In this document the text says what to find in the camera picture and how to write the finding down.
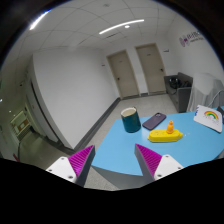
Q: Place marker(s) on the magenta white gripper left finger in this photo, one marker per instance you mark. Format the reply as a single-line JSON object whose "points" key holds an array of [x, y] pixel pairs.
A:
{"points": [[74, 168]]}

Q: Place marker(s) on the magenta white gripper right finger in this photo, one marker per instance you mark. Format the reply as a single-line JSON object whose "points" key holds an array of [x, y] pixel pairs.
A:
{"points": [[153, 165]]}

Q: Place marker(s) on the orange charger plug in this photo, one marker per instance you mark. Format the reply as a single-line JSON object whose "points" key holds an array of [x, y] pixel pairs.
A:
{"points": [[170, 127]]}

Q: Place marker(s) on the yellow power strip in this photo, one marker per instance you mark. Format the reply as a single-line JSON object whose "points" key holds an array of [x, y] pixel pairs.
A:
{"points": [[159, 136]]}

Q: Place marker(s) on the purple smartphone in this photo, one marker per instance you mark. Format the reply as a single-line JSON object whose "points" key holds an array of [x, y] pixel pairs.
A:
{"points": [[154, 121]]}

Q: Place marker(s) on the dark green mug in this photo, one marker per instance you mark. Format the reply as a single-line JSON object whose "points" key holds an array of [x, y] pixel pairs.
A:
{"points": [[130, 120]]}

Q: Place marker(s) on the white rainbow card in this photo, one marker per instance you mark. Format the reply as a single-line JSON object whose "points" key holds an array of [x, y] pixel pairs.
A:
{"points": [[209, 117]]}

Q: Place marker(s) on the black bag on sofa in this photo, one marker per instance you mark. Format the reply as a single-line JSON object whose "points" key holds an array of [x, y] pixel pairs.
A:
{"points": [[174, 83]]}

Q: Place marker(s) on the white draped cloth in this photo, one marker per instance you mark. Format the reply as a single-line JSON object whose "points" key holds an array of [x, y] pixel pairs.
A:
{"points": [[206, 90]]}

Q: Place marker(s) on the right beige door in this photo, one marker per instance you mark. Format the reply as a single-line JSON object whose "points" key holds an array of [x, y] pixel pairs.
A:
{"points": [[152, 67]]}

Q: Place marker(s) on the beige door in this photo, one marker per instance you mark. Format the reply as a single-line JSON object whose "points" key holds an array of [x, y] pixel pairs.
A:
{"points": [[152, 67], [123, 73]]}

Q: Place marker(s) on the left beige door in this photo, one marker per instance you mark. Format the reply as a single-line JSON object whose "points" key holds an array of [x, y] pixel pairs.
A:
{"points": [[123, 73]]}

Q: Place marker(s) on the long ceiling light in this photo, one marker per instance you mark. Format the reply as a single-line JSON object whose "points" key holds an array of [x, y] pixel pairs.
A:
{"points": [[128, 23]]}

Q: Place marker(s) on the wall logo sign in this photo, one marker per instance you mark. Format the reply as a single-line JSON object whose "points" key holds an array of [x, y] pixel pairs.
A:
{"points": [[186, 40]]}

